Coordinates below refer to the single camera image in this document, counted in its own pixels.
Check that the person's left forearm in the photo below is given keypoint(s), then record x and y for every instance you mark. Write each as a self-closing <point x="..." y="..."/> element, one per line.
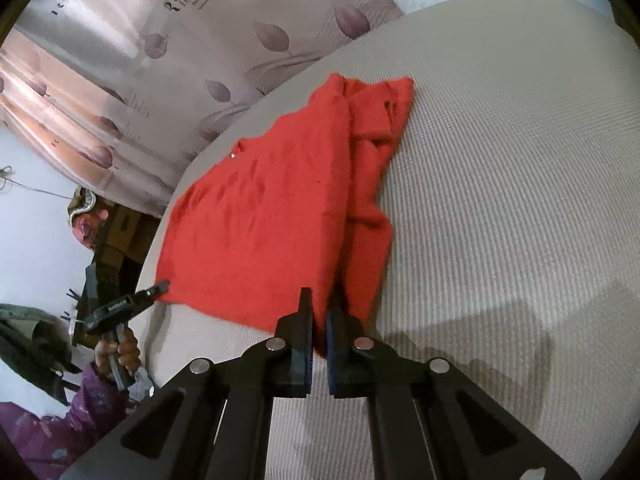
<point x="65" y="425"/>

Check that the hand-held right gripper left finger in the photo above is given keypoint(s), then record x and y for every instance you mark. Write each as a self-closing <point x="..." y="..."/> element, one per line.
<point x="306" y="345"/>

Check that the person's left hand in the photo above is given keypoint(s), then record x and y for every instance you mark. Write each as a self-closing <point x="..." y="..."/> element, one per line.
<point x="122" y="355"/>

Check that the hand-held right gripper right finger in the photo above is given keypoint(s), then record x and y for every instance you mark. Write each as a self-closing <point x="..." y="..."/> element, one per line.
<point x="334" y="355"/>

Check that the cardboard box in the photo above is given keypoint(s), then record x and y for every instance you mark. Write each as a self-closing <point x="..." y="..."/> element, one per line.
<point x="127" y="237"/>

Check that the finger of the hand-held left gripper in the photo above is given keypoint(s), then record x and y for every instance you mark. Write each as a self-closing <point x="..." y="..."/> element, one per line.
<point x="152" y="292"/>

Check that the red knit sweater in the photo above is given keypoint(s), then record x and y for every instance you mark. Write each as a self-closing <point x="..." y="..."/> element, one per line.
<point x="280" y="220"/>

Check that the patterned floral cloth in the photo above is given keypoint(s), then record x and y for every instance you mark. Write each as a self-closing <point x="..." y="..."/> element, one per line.
<point x="85" y="220"/>

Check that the dark green cloth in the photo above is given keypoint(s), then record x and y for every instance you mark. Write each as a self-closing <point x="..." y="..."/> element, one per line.
<point x="35" y="350"/>

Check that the leaf print curtain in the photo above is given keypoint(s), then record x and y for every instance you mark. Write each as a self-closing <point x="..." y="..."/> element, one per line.
<point x="150" y="75"/>

